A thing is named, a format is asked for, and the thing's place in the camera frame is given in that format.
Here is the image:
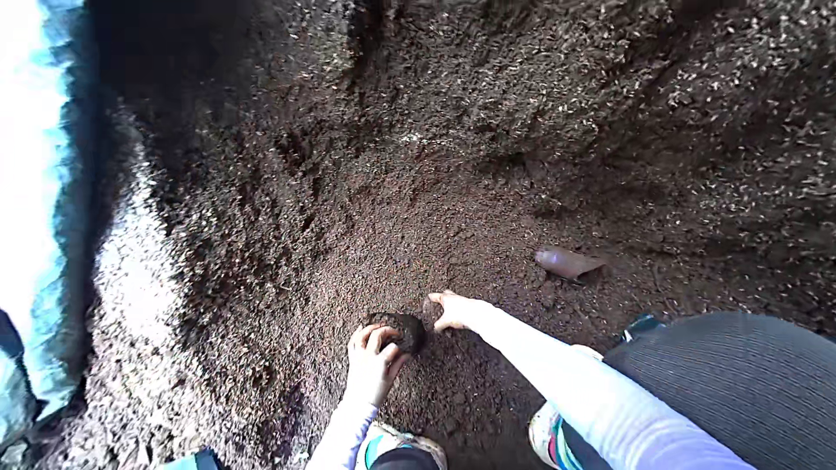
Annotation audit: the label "person's right hand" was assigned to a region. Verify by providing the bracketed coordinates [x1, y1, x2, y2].
[428, 290, 495, 333]

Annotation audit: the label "black soil-filled nursery bag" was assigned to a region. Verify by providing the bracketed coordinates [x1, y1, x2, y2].
[363, 312, 427, 356]

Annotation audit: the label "person's legs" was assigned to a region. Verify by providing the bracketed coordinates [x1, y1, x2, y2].
[354, 311, 836, 470]

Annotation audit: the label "translucent cut plastic scoop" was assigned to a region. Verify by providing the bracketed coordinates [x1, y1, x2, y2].
[534, 245, 608, 285]

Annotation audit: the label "dark blue and white item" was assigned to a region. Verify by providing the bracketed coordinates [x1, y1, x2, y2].
[621, 314, 667, 343]

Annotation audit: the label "large pile of brown soil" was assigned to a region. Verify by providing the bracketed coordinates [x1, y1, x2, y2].
[85, 0, 836, 366]

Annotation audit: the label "person's left hand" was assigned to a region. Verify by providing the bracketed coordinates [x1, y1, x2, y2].
[347, 324, 411, 408]

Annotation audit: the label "blue flat object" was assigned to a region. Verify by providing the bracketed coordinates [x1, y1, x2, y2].
[158, 448, 224, 470]

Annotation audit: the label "light blue tarp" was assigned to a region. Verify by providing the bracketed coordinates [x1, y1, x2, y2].
[0, 0, 89, 451]

